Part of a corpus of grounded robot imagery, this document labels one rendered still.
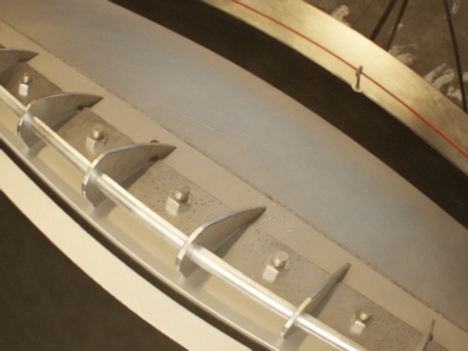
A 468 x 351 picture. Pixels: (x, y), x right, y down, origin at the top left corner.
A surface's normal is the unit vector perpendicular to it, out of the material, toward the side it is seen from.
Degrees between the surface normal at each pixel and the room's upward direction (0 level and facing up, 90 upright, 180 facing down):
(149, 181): 29
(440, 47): 0
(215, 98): 42
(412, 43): 0
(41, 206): 0
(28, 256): 20
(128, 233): 24
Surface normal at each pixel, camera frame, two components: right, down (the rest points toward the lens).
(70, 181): 0.20, -0.69
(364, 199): 0.37, -0.81
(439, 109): -0.06, -0.42
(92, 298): -0.31, -0.07
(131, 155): 0.79, 0.53
